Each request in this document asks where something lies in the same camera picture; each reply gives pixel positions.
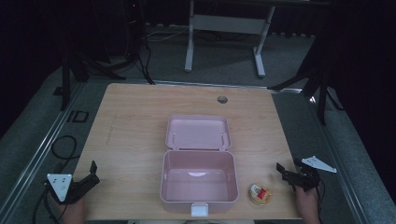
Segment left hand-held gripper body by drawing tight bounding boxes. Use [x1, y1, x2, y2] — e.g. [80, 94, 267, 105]
[46, 173, 100, 205]

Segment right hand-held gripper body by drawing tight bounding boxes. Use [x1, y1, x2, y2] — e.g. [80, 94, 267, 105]
[285, 155, 338, 192]

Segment round yellow tin red label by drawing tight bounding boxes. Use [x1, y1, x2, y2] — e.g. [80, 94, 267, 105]
[247, 182, 273, 206]

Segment pink plastic storage box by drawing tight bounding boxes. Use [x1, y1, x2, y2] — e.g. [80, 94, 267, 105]
[159, 114, 240, 217]

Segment black tripod stand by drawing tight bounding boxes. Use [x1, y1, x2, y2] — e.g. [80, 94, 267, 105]
[268, 46, 346, 126]
[52, 46, 129, 112]

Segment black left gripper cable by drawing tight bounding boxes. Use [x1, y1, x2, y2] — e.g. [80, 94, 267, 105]
[32, 184, 68, 224]

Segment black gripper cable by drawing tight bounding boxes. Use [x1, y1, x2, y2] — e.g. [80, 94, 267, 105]
[315, 178, 327, 224]
[32, 184, 68, 224]

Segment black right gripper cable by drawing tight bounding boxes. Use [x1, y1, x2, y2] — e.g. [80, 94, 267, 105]
[315, 178, 327, 224]

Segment black looped floor cable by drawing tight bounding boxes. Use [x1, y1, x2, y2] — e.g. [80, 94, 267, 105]
[49, 134, 81, 161]

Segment metal floor rail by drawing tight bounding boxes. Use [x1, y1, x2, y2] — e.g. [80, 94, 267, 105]
[0, 81, 87, 216]
[306, 92, 372, 224]

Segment black hanging cables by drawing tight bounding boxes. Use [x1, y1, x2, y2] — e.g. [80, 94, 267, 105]
[124, 0, 157, 86]

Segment white metal desk frame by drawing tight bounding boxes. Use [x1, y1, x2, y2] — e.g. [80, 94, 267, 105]
[184, 0, 276, 78]

